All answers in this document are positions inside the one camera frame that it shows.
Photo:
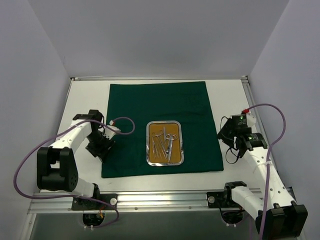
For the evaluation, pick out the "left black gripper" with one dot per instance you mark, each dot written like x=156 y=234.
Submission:
x=100 y=147

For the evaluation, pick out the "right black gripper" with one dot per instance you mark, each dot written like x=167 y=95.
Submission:
x=225 y=132

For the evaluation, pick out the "green surgical cloth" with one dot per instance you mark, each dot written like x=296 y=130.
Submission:
x=132 y=107

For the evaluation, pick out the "metal tray yellow liner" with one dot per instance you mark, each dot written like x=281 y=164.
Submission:
x=177 y=155

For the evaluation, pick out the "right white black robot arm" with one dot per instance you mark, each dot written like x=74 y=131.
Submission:
x=277 y=215

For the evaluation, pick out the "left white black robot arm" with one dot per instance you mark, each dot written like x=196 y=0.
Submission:
x=56 y=165

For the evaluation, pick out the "silver surgical scissors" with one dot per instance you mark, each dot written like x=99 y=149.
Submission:
x=171 y=138

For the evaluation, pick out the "silver needle holder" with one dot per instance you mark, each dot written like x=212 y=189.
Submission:
x=157 y=145

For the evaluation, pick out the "silver forceps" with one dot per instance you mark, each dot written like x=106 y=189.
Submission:
x=164 y=141

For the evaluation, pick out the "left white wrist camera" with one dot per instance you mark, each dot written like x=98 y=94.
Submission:
x=110 y=130

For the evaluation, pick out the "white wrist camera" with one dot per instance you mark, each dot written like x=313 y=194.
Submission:
x=250 y=118
x=110 y=130

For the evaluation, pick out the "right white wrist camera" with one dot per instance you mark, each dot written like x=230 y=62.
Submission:
x=250 y=118

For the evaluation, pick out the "right aluminium rail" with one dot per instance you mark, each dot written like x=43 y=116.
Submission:
x=254 y=110

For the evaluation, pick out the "aluminium rail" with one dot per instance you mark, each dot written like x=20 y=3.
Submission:
x=151 y=78
x=254 y=110
x=133 y=202

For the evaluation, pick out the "back aluminium rail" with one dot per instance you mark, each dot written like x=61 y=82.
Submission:
x=151 y=78

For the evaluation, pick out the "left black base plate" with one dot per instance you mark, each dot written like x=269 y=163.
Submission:
x=80 y=204

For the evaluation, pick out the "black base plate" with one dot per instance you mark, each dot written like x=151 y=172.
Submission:
x=80 y=204
x=220 y=199

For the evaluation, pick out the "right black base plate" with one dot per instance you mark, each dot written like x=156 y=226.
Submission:
x=220 y=199

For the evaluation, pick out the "front aluminium rail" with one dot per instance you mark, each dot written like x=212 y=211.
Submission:
x=133 y=202

